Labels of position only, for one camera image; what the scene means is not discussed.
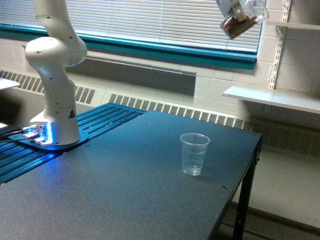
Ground empty clear plastic cup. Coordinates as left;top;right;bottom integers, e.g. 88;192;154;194
180;132;211;176

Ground clear cup with nuts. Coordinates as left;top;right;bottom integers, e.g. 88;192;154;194
220;0;269;40

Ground black table leg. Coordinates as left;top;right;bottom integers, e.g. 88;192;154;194
232;142;262;240

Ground white upper wall shelf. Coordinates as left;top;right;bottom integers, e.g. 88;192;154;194
265;21;320;31

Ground white wall shelf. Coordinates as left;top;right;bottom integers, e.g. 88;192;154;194
265;21;320;31
222;85;320;114

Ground white shelf bracket rail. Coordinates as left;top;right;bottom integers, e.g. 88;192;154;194
268;0;291;90

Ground black cable at base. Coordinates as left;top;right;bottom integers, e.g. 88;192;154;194
0;127;41;143

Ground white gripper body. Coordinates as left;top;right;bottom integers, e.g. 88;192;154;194
216;0;238;18

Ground white lower wall shelf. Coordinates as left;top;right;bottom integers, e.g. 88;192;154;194
222;85;320;114

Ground white window blinds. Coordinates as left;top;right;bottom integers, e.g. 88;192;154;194
0;0;266;53

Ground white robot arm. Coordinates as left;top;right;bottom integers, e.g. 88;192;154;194
24;0;87;148

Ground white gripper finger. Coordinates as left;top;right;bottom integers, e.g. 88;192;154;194
234;6;246;22

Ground blue ribbed mounting plate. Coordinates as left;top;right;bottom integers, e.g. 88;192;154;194
0;103;145;184

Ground white object left edge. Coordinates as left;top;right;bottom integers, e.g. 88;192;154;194
0;77;20;90

